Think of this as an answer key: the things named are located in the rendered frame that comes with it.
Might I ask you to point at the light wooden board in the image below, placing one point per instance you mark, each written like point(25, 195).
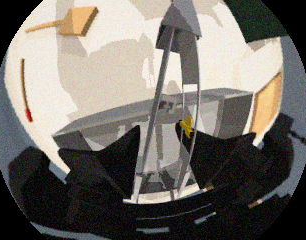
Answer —
point(265, 105)

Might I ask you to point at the wooden stick with red block end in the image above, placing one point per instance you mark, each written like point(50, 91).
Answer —
point(27, 110)

